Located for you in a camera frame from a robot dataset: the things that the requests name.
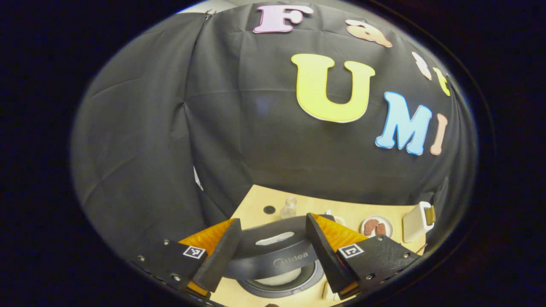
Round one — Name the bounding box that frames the white toaster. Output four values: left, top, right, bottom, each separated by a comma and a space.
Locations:
402, 201, 436, 243

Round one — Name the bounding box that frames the white round plate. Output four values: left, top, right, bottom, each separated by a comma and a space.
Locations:
360, 215, 394, 239

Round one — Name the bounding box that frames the grey and silver rice cooker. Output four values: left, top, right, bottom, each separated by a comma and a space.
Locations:
221, 215, 338, 298

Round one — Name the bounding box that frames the clear glass dish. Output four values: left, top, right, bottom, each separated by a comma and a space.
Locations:
321, 279, 342, 301

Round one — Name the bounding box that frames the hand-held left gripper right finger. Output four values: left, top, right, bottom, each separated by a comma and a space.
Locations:
305, 213, 421, 300

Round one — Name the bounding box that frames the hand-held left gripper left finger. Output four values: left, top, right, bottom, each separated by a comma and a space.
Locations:
132, 218, 243, 300

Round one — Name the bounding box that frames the small clear glass bottle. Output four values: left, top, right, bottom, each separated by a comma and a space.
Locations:
280, 197, 298, 220

